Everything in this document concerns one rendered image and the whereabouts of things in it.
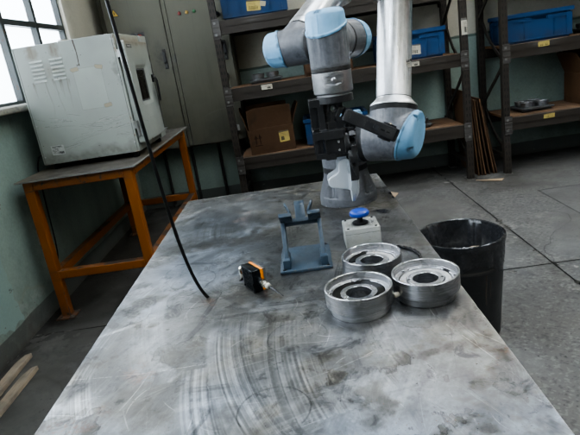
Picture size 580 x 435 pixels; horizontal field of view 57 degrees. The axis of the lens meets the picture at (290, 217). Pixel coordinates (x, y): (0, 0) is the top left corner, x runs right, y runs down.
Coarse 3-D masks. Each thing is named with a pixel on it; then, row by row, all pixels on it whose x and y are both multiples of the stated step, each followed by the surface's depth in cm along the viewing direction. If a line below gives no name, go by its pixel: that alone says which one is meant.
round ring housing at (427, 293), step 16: (400, 272) 87; (416, 272) 86; (432, 272) 85; (448, 272) 85; (400, 288) 81; (416, 288) 79; (432, 288) 78; (448, 288) 79; (416, 304) 81; (432, 304) 80
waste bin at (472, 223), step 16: (432, 224) 223; (448, 224) 225; (464, 224) 223; (480, 224) 219; (496, 224) 211; (432, 240) 222; (448, 240) 226; (464, 240) 224; (480, 240) 220; (496, 240) 212; (448, 256) 197; (464, 256) 195; (480, 256) 195; (496, 256) 197; (464, 272) 197; (480, 272) 197; (496, 272) 200; (464, 288) 200; (480, 288) 200; (496, 288) 203; (480, 304) 202; (496, 304) 206; (496, 320) 209
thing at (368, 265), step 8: (352, 248) 97; (360, 248) 98; (368, 248) 98; (376, 248) 98; (384, 248) 97; (392, 248) 96; (344, 256) 96; (360, 256) 96; (368, 256) 96; (376, 256) 95; (384, 256) 94; (400, 256) 91; (344, 264) 92; (352, 264) 90; (360, 264) 92; (368, 264) 92; (376, 264) 88; (384, 264) 89; (392, 264) 89; (344, 272) 93; (384, 272) 89
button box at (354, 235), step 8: (344, 224) 109; (352, 224) 108; (360, 224) 107; (368, 224) 107; (376, 224) 106; (344, 232) 107; (352, 232) 105; (360, 232) 105; (368, 232) 105; (376, 232) 105; (344, 240) 111; (352, 240) 106; (360, 240) 106; (368, 240) 106; (376, 240) 106
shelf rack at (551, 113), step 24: (480, 0) 440; (504, 0) 393; (480, 24) 445; (504, 24) 398; (480, 48) 451; (504, 48) 403; (528, 48) 404; (552, 48) 404; (576, 48) 404; (480, 72) 457; (504, 72) 409; (480, 96) 464; (504, 96) 414; (504, 120) 420; (528, 120) 420; (552, 120) 420; (576, 120) 420; (504, 144) 426; (504, 168) 433
